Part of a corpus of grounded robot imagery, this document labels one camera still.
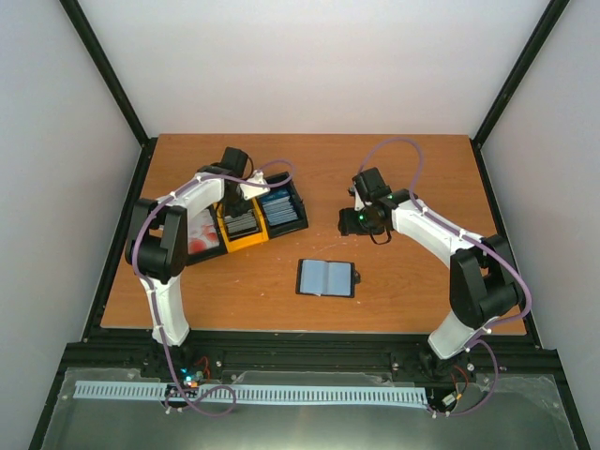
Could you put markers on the right black card bin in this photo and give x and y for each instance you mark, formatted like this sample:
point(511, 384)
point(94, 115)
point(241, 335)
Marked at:
point(293, 227)

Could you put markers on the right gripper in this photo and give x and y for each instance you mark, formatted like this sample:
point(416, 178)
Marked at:
point(347, 226)

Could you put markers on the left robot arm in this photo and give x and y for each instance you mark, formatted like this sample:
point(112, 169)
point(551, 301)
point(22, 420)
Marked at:
point(157, 239)

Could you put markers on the yellow card bin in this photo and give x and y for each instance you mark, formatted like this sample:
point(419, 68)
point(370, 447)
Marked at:
point(248, 241)

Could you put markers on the right black frame post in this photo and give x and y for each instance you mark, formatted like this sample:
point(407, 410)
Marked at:
point(534, 44)

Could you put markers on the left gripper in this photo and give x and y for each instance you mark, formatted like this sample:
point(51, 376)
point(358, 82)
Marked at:
point(235, 211)

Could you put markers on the left black frame post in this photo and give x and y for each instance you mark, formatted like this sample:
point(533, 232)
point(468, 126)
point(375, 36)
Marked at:
point(91, 43)

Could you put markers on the small electronics board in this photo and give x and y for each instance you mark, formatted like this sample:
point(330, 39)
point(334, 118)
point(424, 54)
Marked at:
point(197, 373)

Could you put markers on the blue card stack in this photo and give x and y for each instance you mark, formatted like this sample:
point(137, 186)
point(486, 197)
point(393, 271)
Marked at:
point(278, 208)

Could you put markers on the black card bin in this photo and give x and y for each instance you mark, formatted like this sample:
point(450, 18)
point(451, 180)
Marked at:
point(293, 227)
point(209, 254)

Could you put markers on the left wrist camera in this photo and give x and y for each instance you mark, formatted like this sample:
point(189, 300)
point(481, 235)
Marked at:
point(255, 186)

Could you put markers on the black frame post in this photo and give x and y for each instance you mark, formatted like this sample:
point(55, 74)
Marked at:
point(534, 44)
point(91, 43)

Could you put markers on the dark grey card stack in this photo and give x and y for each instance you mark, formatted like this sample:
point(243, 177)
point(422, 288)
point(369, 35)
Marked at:
point(241, 226)

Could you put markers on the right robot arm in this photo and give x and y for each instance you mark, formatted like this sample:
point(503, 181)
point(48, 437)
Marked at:
point(483, 282)

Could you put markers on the red white card stack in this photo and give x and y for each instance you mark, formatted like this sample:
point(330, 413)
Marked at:
point(202, 233)

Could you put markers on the black card holder wallet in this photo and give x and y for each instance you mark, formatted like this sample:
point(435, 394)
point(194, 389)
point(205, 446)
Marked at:
point(326, 278)

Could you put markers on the left black card bin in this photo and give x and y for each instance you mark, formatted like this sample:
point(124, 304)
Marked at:
point(209, 254)

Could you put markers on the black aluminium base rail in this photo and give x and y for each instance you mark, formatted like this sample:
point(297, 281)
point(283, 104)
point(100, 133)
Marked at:
point(396, 357)

